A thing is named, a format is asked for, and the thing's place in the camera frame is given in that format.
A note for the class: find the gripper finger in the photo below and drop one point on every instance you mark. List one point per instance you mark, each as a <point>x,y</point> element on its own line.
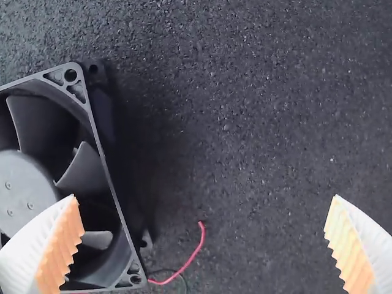
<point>27,251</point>
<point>361,245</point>

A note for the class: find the black square fan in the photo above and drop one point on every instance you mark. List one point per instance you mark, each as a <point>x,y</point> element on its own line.
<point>30,122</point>

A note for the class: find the black mat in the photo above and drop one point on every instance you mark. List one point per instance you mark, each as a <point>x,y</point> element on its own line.
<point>260,92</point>

